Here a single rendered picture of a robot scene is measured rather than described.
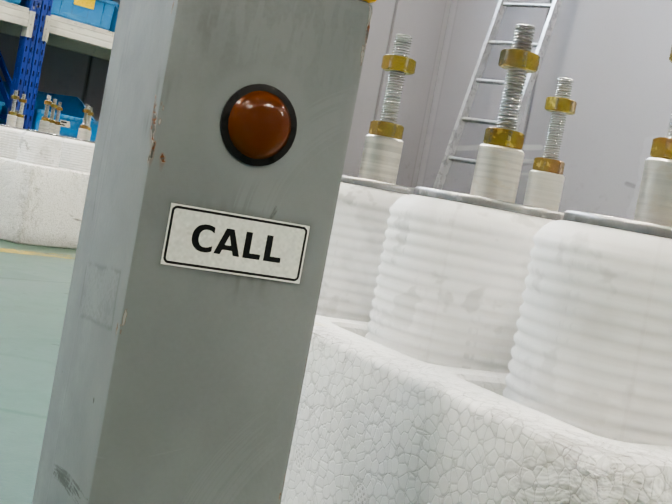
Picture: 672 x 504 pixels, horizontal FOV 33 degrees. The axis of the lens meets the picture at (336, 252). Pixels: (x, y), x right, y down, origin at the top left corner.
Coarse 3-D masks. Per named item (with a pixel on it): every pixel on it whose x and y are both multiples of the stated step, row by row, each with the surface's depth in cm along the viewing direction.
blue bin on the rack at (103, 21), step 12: (60, 0) 519; (72, 0) 524; (84, 0) 528; (96, 0) 533; (108, 0) 536; (60, 12) 521; (72, 12) 525; (84, 12) 530; (96, 12) 534; (108, 12) 539; (96, 24) 536; (108, 24) 540
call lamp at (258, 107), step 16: (256, 96) 37; (272, 96) 37; (240, 112) 37; (256, 112) 37; (272, 112) 37; (288, 112) 38; (240, 128) 37; (256, 128) 37; (272, 128) 37; (288, 128) 38; (240, 144) 37; (256, 144) 37; (272, 144) 37
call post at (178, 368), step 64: (128, 0) 41; (192, 0) 36; (256, 0) 37; (320, 0) 38; (128, 64) 39; (192, 64) 36; (256, 64) 37; (320, 64) 38; (128, 128) 38; (192, 128) 36; (320, 128) 38; (128, 192) 37; (192, 192) 37; (256, 192) 38; (320, 192) 39; (128, 256) 36; (192, 256) 37; (256, 256) 38; (320, 256) 39; (64, 320) 42; (128, 320) 36; (192, 320) 37; (256, 320) 38; (64, 384) 41; (128, 384) 37; (192, 384) 38; (256, 384) 39; (64, 448) 40; (128, 448) 37; (192, 448) 38; (256, 448) 39
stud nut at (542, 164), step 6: (534, 162) 71; (540, 162) 70; (546, 162) 70; (552, 162) 70; (558, 162) 70; (534, 168) 71; (540, 168) 70; (546, 168) 70; (552, 168) 70; (558, 168) 70
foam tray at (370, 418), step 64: (320, 320) 57; (320, 384) 52; (384, 384) 47; (448, 384) 44; (320, 448) 51; (384, 448) 46; (448, 448) 42; (512, 448) 39; (576, 448) 36; (640, 448) 38
